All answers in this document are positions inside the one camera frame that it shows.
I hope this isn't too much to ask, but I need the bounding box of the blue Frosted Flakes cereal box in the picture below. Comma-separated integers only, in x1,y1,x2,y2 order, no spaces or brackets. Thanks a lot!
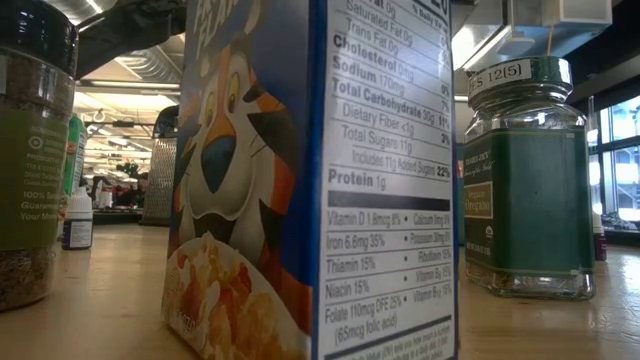
160,0,460,360

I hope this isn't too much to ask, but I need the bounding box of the black-lidded herb spice jar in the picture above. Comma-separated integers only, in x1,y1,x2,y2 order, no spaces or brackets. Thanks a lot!
0,0,80,314

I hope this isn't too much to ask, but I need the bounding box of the metal box grater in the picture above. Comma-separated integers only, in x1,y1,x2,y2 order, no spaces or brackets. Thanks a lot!
141,105,180,227

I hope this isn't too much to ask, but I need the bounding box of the dark background desk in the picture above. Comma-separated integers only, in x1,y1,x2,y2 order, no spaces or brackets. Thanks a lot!
92,207,146,225

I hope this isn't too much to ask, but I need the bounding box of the green-lidded oregano glass jar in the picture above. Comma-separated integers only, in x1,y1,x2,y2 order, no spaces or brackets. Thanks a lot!
462,55,597,302

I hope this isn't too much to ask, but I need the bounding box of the linear ceiling light track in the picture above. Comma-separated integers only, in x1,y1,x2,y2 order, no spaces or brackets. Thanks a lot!
74,78,182,97

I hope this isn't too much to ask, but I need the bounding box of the green Apple Jacks cereal box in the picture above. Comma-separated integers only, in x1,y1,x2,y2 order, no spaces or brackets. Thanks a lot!
63,113,89,197

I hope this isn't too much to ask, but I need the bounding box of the blue-label white-capped dropper bottle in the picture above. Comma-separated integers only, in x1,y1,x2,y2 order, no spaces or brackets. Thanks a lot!
61,187,95,251

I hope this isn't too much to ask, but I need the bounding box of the purple white-capped dropper bottle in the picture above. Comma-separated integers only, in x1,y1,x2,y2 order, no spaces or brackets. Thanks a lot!
593,212,608,262

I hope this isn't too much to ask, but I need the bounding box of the white ceiling-mounted box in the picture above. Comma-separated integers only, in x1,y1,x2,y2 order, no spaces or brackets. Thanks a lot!
541,0,614,29

